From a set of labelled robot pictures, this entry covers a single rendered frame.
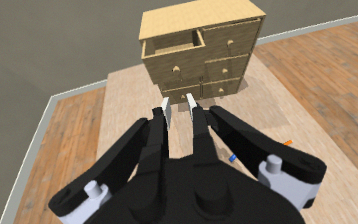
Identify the brown wooden drawer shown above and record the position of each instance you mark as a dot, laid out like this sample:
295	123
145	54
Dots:
214	89
219	41
224	68
179	95
164	56
180	83

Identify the blue aa battery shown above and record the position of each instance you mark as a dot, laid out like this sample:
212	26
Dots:
232	158

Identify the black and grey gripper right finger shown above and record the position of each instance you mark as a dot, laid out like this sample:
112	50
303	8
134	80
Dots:
292	173

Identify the small wooden chest of drawers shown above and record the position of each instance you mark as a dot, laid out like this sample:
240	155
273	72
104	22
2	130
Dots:
198	15

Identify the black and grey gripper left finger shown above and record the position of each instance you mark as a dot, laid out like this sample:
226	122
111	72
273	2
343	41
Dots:
78	200

